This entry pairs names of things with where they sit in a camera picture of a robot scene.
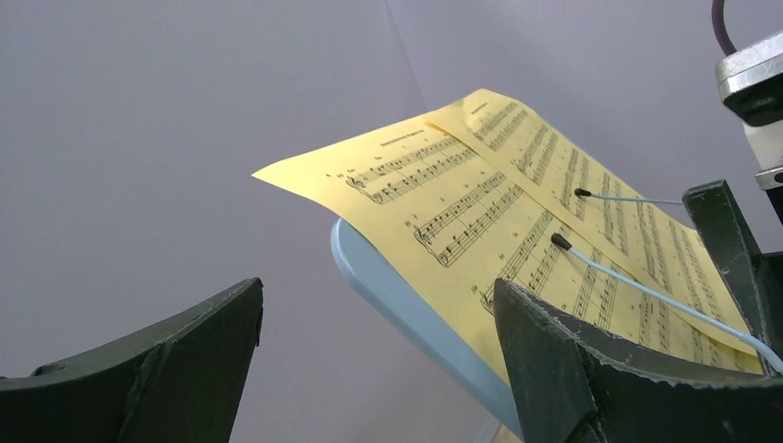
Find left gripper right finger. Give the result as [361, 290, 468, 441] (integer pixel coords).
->
[494, 280, 782, 442]

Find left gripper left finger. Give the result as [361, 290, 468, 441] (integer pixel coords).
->
[1, 278, 263, 442]

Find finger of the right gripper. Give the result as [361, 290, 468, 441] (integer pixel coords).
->
[682, 180, 782, 354]

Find yellow sheet music page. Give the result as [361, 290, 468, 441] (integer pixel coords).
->
[256, 117, 761, 377]
[425, 89, 749, 332]

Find light blue music stand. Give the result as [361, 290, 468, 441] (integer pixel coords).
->
[330, 187, 783, 441]

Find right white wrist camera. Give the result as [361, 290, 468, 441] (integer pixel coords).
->
[716, 31, 782, 190]

